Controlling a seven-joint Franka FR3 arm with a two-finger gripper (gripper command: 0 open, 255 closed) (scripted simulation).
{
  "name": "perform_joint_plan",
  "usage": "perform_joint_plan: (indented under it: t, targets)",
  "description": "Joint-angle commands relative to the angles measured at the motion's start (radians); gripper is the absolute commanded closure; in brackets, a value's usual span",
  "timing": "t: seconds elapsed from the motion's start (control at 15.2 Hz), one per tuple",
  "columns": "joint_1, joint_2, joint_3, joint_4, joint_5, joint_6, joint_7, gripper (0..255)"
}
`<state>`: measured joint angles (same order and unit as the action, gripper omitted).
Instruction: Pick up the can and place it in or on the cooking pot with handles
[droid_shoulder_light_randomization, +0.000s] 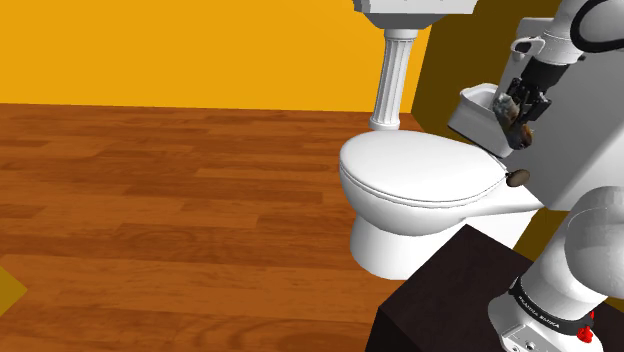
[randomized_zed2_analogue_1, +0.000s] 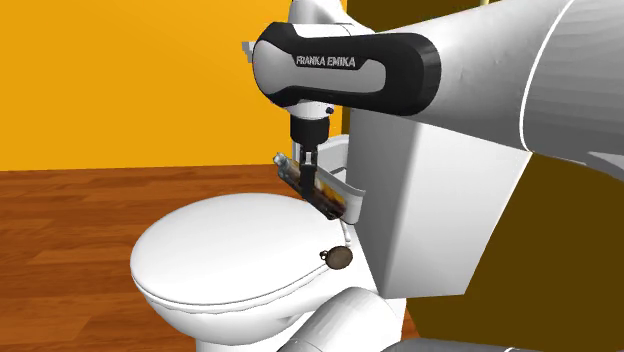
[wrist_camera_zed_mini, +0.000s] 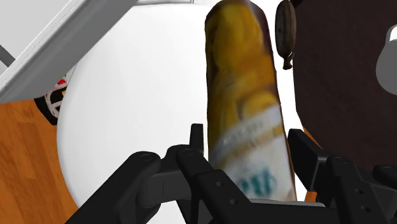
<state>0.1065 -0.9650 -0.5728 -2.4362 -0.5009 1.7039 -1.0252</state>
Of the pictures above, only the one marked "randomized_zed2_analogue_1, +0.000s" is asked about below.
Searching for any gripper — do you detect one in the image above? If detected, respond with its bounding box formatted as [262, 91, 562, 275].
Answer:
[290, 114, 327, 199]

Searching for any brown bottle with clear cap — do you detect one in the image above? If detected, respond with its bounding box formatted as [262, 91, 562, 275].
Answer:
[272, 151, 349, 221]

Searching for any white toilet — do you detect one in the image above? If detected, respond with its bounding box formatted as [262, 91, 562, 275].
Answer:
[129, 109, 533, 352]

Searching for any brown round pendant with ring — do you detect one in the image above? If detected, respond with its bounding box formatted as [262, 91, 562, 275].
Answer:
[319, 245, 354, 270]

